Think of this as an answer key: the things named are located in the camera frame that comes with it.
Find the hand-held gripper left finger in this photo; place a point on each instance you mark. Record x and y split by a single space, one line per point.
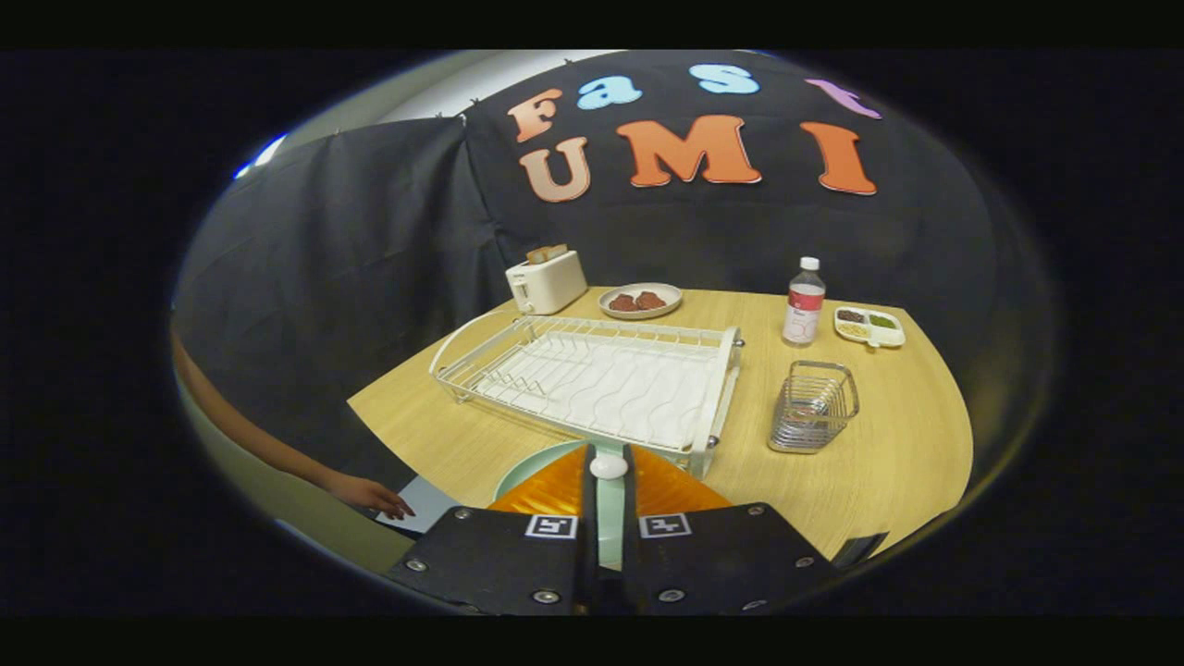
585 564

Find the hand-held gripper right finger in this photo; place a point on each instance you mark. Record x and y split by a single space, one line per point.
632 564

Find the pale green plate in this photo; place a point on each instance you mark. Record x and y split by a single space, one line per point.
532 467

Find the beige plate with meat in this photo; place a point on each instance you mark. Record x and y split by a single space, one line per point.
668 293

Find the grey flat sheet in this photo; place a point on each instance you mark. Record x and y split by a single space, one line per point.
433 504

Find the dark grey panel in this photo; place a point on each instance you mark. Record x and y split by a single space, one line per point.
860 548

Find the brown meat patty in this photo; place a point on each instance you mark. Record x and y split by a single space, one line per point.
650 300
622 302

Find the white toaster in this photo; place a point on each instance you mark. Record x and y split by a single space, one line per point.
550 282

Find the clear water bottle red label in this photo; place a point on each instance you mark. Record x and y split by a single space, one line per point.
803 310

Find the toast slice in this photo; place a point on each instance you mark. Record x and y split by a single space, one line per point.
546 252

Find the white divided condiment tray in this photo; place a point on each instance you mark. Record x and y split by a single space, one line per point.
890 337

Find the ceiling light fixture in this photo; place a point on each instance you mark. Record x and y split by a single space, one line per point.
264 153

